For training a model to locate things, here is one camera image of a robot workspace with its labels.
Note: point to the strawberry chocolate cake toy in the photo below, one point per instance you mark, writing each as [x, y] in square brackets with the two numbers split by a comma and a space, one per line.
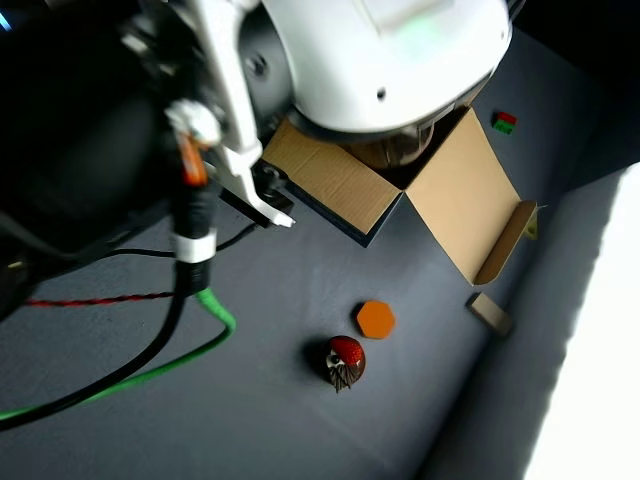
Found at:
[346, 360]

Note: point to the plain wooden rectangular block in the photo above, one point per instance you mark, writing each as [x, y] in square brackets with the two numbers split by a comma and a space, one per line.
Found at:
[490, 314]

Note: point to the red and green block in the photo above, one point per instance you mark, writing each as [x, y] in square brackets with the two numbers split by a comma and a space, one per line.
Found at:
[505, 123]

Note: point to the grey table cloth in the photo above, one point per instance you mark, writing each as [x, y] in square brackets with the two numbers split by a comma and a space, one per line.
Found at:
[300, 425]

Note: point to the black robot body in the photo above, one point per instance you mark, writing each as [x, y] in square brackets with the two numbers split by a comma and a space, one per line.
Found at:
[75, 150]

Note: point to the cardboard box with globe print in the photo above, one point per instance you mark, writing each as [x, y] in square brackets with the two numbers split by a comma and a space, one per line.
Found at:
[450, 200]

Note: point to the orange hexagon block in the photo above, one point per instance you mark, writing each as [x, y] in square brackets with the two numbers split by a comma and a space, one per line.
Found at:
[376, 320]

